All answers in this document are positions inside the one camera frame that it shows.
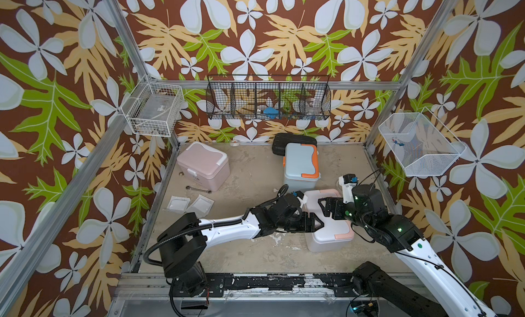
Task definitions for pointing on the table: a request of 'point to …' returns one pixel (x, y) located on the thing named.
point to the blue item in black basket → (271, 112)
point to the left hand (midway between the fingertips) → (320, 224)
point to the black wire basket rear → (264, 97)
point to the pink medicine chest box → (208, 167)
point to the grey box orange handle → (301, 166)
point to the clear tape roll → (234, 143)
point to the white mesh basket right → (421, 143)
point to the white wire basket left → (153, 108)
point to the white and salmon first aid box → (336, 234)
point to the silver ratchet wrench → (208, 191)
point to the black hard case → (281, 139)
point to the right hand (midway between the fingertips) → (324, 200)
